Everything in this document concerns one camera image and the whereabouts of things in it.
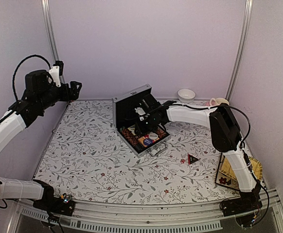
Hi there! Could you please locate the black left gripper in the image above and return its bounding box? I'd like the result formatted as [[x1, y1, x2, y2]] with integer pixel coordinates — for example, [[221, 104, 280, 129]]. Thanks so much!
[[37, 80, 82, 110]]

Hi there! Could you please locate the aluminium poker case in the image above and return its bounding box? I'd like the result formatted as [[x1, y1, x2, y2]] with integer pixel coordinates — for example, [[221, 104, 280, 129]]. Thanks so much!
[[112, 84, 170, 158]]

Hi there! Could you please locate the black red triangle card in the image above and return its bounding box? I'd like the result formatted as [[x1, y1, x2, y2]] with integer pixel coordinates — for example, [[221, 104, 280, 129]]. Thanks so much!
[[188, 153, 199, 165]]

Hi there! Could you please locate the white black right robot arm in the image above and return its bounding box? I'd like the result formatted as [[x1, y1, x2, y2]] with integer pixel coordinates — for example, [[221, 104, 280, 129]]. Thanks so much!
[[134, 101, 261, 212]]

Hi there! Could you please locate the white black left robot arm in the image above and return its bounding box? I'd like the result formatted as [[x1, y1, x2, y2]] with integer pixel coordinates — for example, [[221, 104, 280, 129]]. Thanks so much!
[[0, 81, 82, 211]]

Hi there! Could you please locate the blue playing card deck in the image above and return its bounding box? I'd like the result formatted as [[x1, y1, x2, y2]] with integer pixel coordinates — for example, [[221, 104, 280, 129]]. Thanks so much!
[[128, 125, 136, 135]]

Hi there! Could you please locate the white dealer button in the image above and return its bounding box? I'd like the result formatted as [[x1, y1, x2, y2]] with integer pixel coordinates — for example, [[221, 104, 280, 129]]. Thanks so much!
[[148, 132, 159, 141]]

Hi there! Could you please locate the red black chip stack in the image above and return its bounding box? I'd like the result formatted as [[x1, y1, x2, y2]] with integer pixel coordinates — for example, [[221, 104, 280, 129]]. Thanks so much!
[[121, 127, 143, 151]]

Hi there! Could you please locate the purple small blind button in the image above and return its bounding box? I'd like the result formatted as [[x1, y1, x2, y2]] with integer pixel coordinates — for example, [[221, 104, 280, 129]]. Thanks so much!
[[142, 138, 153, 147]]

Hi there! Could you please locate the white ceramic bowl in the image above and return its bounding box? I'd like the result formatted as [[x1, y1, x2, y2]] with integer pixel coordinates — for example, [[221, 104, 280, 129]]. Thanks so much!
[[177, 89, 196, 103]]

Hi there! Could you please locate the cream ribbed mug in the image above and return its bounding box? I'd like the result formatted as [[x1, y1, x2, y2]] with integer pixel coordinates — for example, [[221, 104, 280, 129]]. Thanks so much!
[[209, 98, 230, 106]]

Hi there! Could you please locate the woven bamboo tray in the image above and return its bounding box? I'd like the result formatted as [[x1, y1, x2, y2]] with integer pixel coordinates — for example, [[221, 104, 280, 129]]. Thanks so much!
[[215, 154, 263, 191]]

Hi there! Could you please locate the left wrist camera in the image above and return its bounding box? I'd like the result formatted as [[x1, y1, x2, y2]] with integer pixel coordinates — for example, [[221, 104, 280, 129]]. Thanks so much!
[[49, 61, 64, 87]]

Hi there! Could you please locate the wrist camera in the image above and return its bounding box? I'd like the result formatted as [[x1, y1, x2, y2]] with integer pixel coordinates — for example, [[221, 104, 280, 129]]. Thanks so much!
[[49, 61, 64, 87], [140, 94, 160, 113]]

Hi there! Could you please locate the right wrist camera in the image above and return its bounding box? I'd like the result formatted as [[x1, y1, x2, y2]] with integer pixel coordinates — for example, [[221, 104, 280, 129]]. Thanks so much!
[[140, 94, 160, 113]]

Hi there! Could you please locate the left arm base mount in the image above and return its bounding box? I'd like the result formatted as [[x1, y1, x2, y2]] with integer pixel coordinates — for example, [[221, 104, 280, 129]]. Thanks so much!
[[33, 180, 75, 216]]

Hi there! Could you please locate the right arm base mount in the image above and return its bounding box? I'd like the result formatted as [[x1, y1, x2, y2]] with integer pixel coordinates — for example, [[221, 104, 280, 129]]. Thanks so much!
[[219, 189, 263, 216]]

